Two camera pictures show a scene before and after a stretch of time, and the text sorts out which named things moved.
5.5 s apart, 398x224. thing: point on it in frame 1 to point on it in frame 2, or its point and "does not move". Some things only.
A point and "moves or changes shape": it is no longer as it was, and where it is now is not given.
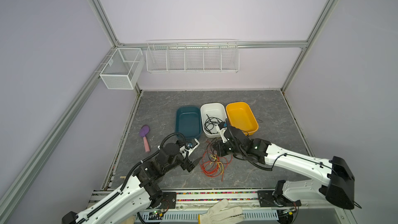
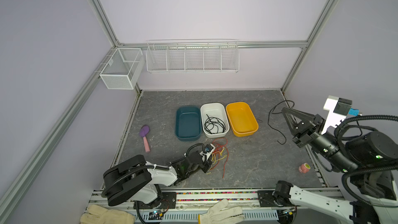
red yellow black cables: (212, 164) moves or changes shape
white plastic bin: (212, 114) does not move
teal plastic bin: (188, 121) does not move
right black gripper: (219, 147) to (316, 126)
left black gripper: (194, 164) to (207, 165)
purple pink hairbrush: (143, 131) does not move
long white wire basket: (193, 56) does not move
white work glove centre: (215, 215) does not move
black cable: (210, 124) does not move
